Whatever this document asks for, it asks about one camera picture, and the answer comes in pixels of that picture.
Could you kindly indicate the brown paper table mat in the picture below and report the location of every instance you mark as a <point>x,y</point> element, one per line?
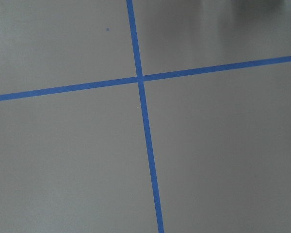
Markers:
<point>145,116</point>

